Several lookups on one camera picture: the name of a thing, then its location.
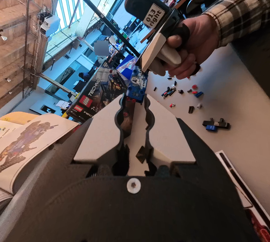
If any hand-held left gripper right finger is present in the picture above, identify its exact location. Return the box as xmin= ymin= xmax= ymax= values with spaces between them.
xmin=144 ymin=94 xmax=196 ymax=175

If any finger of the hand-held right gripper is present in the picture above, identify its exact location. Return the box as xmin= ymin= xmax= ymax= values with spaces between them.
xmin=141 ymin=32 xmax=167 ymax=72

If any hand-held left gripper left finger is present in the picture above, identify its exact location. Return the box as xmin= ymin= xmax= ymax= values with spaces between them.
xmin=74 ymin=94 xmax=129 ymax=176

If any blue printed panel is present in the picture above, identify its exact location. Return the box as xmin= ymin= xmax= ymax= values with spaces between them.
xmin=126 ymin=66 xmax=149 ymax=104

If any person's right forearm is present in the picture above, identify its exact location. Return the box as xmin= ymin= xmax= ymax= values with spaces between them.
xmin=202 ymin=0 xmax=270 ymax=48

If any grey desk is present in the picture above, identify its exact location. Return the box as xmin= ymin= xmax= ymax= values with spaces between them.
xmin=126 ymin=43 xmax=270 ymax=223

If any person's right hand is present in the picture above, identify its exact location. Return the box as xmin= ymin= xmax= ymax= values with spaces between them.
xmin=166 ymin=14 xmax=220 ymax=80

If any plain blue bin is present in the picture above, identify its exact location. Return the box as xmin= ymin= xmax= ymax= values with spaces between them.
xmin=116 ymin=54 xmax=140 ymax=75

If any smooth black square tile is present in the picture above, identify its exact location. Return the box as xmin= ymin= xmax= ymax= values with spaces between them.
xmin=135 ymin=145 xmax=151 ymax=163

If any blue red black pin cluster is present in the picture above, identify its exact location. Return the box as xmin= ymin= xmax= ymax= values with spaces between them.
xmin=161 ymin=87 xmax=176 ymax=99

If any black beam with blue part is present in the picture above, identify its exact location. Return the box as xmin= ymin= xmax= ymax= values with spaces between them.
xmin=202 ymin=118 xmax=231 ymax=132

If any toy truck set box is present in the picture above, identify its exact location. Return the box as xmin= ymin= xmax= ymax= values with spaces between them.
xmin=62 ymin=65 xmax=148 ymax=139

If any open instruction booklet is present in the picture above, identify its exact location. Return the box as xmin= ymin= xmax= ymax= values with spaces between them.
xmin=0 ymin=112 xmax=79 ymax=202

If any sticker sheet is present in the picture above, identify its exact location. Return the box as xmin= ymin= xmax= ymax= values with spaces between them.
xmin=215 ymin=150 xmax=270 ymax=242

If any black metal post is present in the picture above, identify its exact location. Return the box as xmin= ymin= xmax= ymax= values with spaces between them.
xmin=56 ymin=0 xmax=140 ymax=58

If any white wall-mounted device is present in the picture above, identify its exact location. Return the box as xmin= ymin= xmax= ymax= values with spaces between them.
xmin=38 ymin=12 xmax=61 ymax=37

